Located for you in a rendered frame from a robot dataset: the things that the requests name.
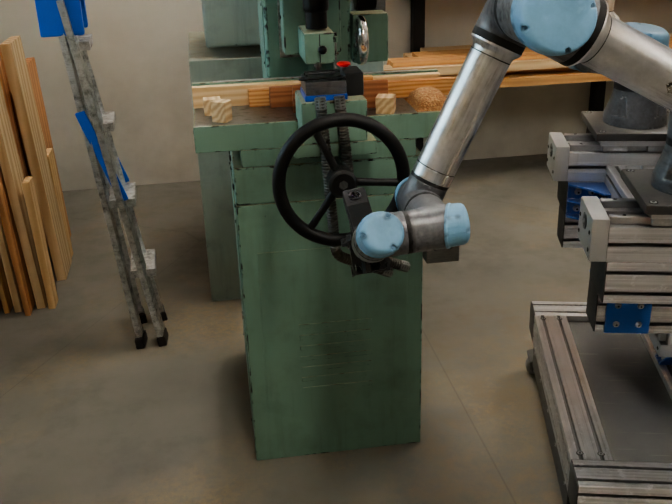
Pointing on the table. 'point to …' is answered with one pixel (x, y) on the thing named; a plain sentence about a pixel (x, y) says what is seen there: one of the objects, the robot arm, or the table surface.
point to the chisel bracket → (311, 38)
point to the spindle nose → (315, 13)
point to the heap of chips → (426, 99)
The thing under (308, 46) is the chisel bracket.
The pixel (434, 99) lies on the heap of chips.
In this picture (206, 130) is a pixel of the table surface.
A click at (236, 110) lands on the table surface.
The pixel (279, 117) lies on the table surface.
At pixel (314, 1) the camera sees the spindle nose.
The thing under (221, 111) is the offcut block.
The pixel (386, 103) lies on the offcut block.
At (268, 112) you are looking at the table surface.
